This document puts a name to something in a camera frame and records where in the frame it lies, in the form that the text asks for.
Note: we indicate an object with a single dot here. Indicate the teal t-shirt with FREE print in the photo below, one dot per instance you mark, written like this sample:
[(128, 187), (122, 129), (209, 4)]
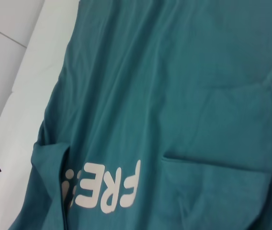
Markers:
[(174, 83)]

